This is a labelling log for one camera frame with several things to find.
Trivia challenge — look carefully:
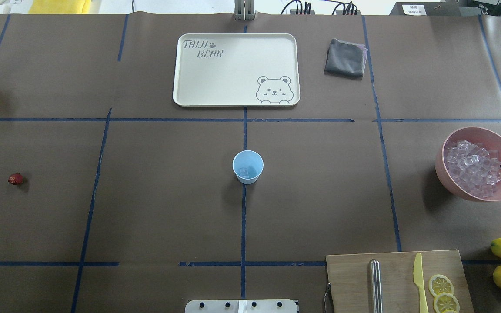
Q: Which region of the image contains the clear ice cube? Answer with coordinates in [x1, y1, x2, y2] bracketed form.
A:
[238, 168, 251, 180]

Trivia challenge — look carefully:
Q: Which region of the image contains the pile of ice cubes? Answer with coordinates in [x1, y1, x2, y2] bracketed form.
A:
[443, 140, 501, 199]

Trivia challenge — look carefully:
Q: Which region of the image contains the light blue cup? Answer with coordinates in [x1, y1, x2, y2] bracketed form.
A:
[232, 150, 264, 185]

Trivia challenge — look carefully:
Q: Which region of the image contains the pink bowl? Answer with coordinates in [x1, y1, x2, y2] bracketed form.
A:
[435, 127, 501, 202]

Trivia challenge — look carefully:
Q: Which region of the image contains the lemon slice upper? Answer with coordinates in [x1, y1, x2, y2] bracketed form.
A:
[428, 275, 454, 297]

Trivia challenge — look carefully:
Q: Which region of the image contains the lemon slice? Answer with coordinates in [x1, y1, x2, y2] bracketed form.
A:
[428, 275, 454, 297]
[433, 293, 461, 313]

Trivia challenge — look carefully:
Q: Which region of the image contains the yellow plastic knife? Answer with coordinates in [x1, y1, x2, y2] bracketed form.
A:
[412, 252, 429, 313]

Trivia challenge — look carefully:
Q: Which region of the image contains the lemon slice lower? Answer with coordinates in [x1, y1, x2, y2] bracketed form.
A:
[433, 293, 461, 313]

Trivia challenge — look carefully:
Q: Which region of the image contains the steel knife sharpener rod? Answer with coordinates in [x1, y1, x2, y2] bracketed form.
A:
[368, 259, 383, 313]

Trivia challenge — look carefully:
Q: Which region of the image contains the grey folded cloth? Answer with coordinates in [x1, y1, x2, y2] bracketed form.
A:
[324, 38, 368, 79]

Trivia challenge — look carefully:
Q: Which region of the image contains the wooden cutting board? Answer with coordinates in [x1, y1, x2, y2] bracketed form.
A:
[326, 250, 474, 313]

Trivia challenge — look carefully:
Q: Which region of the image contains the cream bear tray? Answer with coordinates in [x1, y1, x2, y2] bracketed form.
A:
[172, 33, 301, 107]

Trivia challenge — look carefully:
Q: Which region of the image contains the red strawberry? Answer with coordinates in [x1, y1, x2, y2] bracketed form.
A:
[7, 173, 24, 186]

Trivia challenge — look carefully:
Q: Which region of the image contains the yellow cloth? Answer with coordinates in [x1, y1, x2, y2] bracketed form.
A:
[28, 0, 92, 14]

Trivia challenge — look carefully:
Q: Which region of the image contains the aluminium frame post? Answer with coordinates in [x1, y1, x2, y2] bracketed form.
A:
[234, 0, 256, 20]

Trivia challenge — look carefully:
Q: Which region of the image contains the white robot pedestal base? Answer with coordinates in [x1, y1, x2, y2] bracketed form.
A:
[184, 299, 300, 313]

